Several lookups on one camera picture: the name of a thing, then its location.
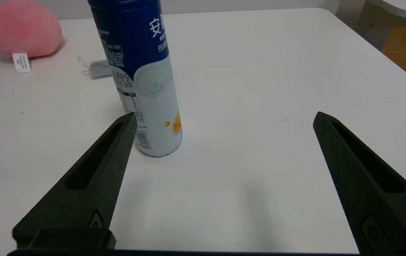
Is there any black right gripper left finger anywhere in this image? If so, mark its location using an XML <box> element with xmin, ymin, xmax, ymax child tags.
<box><xmin>12</xmin><ymin>112</ymin><xmax>138</xmax><ymax>248</ymax></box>

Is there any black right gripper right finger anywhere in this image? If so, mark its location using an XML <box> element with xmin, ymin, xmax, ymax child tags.
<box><xmin>313</xmin><ymin>111</ymin><xmax>406</xmax><ymax>255</ymax></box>

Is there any grey plastic case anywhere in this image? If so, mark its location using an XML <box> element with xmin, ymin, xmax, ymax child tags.
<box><xmin>77</xmin><ymin>56</ymin><xmax>112</xmax><ymax>79</ymax></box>

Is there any dark blue canister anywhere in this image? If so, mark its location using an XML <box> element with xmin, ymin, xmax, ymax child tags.
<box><xmin>88</xmin><ymin>0</ymin><xmax>183</xmax><ymax>157</ymax></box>

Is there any pink plush peach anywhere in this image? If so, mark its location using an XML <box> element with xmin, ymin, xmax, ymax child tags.
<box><xmin>0</xmin><ymin>0</ymin><xmax>63</xmax><ymax>74</ymax></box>

